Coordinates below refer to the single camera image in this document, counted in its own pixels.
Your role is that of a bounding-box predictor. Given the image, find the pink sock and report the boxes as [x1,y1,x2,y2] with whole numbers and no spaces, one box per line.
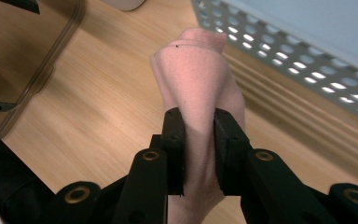
[149,27,246,224]

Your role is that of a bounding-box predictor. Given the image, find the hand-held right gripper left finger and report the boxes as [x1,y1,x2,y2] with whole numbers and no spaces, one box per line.
[150,106,187,197]

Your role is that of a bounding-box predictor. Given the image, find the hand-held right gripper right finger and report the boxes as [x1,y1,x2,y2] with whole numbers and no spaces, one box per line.
[213,107,253,197]

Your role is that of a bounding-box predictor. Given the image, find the white compartment organizer box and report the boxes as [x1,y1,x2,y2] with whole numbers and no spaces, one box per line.
[101,0,146,12]

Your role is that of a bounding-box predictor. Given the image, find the blue perforated plastic basket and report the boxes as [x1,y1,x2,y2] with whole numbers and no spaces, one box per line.
[189,0,358,125]

